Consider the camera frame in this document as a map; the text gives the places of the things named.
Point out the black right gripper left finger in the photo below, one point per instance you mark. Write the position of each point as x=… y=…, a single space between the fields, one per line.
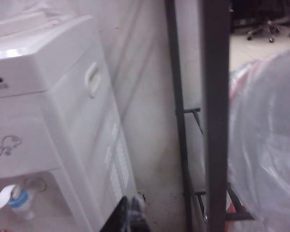
x=117 y=217

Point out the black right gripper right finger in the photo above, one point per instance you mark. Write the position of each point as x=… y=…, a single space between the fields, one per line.
x=139 y=215

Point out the blue-collared white water tap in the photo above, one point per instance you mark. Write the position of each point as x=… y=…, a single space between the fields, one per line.
x=19 y=198

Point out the white floral-print water dispenser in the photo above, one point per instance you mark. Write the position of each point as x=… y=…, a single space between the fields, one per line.
x=62 y=120

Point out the dark grey metal rack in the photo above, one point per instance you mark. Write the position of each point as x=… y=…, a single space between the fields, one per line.
x=215 y=96

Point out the clear plastic bag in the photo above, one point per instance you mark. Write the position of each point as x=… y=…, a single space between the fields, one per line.
x=268 y=133

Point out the black office chair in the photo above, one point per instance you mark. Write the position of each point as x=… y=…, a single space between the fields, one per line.
x=268 y=27

